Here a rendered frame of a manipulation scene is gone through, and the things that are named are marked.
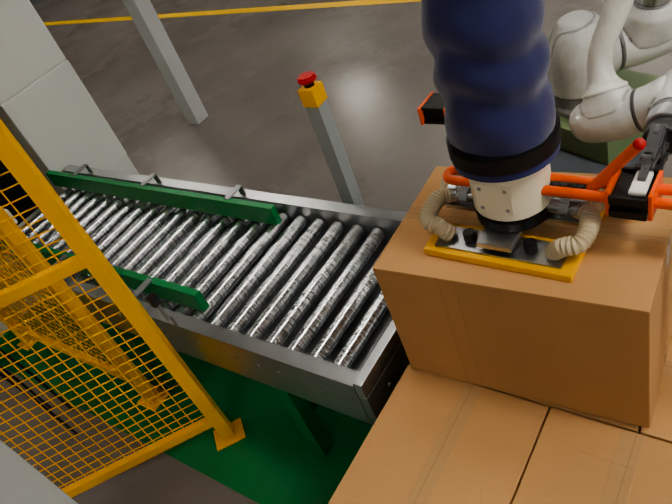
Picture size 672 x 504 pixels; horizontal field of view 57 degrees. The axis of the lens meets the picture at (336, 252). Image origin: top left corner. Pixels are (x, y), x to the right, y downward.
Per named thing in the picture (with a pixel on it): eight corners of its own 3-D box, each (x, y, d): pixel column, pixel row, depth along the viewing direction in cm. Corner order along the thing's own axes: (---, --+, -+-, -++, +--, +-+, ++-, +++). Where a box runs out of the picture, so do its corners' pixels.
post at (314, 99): (372, 283, 283) (296, 90, 220) (379, 273, 286) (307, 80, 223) (385, 286, 279) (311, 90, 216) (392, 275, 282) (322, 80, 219)
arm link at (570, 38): (542, 83, 194) (534, 16, 181) (600, 63, 192) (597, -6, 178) (561, 106, 182) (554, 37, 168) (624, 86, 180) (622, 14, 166)
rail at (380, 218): (81, 197, 347) (61, 170, 335) (88, 191, 349) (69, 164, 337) (462, 269, 214) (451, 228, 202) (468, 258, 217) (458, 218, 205)
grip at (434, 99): (421, 125, 167) (416, 109, 164) (435, 107, 171) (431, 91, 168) (448, 126, 162) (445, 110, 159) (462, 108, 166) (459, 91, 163)
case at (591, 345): (411, 368, 172) (371, 267, 147) (463, 268, 194) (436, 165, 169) (649, 429, 139) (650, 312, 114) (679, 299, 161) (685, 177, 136)
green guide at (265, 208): (54, 185, 333) (44, 172, 327) (68, 173, 338) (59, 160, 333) (278, 225, 241) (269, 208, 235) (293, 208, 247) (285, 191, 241)
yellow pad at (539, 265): (424, 254, 145) (419, 239, 142) (443, 226, 150) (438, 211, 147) (571, 284, 125) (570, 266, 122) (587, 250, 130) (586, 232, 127)
